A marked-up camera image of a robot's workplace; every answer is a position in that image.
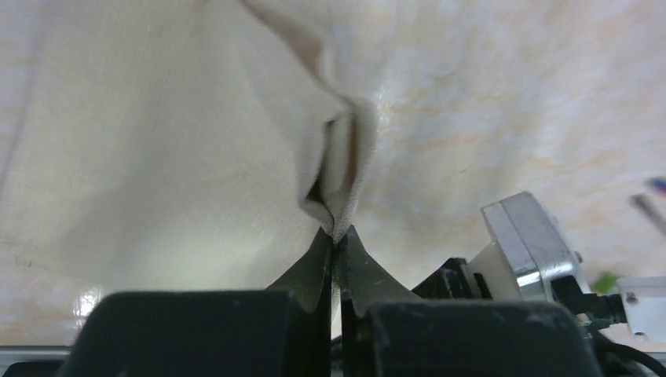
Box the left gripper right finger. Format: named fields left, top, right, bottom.
left=335, top=228, right=602, bottom=376

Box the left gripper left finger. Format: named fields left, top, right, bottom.
left=58, top=231, right=333, bottom=376

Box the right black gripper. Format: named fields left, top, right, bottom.
left=412, top=258, right=492, bottom=299

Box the beige cloth napkin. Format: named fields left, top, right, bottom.
left=1, top=1, right=376, bottom=291

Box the black utensil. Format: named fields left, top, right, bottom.
left=629, top=194, right=665, bottom=236

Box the iridescent purple utensil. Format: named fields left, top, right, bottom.
left=646, top=177, right=666, bottom=196

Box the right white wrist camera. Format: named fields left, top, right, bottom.
left=465, top=191, right=666, bottom=345

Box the aluminium frame rail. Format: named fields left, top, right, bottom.
left=1, top=346, right=70, bottom=368

